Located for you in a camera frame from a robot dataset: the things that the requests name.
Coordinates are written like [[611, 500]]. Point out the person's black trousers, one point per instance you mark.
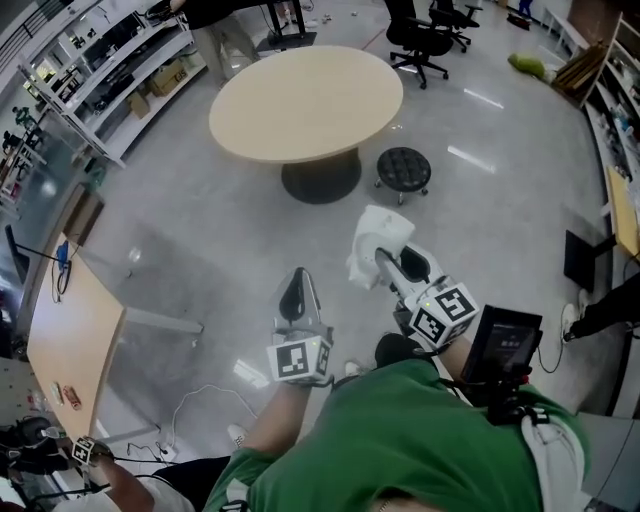
[[392, 350]]

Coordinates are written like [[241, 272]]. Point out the blue flat item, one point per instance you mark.
[[63, 254]]

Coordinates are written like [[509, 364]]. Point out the black chest-mounted screen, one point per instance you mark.
[[502, 342]]

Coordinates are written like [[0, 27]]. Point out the black screen mount clamp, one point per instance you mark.
[[510, 400]]

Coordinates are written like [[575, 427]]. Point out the white shelving unit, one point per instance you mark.
[[80, 120]]

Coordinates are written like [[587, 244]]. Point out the person's green shirt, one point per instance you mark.
[[400, 440]]

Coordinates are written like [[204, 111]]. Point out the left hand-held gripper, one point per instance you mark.
[[295, 360]]

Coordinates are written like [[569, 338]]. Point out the rectangular wooden desk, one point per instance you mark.
[[75, 340]]

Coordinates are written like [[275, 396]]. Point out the small cardboard box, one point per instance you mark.
[[139, 105]]

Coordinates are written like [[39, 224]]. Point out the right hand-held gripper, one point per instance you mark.
[[440, 315]]

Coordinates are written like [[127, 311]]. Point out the brown wooden panel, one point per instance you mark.
[[82, 215]]

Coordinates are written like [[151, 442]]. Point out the round wooden table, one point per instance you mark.
[[300, 100]]

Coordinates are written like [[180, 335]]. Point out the red drink can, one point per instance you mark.
[[73, 397]]

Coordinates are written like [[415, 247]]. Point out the black flat stand base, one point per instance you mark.
[[580, 260]]

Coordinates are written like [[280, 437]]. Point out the black mesh office chair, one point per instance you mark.
[[417, 30], [455, 15]]

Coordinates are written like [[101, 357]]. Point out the large printed cardboard box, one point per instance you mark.
[[166, 79]]

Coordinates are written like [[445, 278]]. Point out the person's left forearm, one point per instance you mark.
[[275, 415]]

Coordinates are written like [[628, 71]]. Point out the stack of wooden frames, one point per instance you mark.
[[580, 72]]

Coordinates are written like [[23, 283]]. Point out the green plastic container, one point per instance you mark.
[[96, 175]]

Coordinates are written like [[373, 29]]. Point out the person's white shoe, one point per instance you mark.
[[352, 369]]

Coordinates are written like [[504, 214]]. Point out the white wall shelf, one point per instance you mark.
[[615, 100]]

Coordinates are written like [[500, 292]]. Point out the green bag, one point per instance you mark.
[[527, 65]]

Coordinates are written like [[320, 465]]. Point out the black round stool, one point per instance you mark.
[[402, 167]]

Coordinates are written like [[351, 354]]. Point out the person's right forearm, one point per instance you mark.
[[457, 360]]

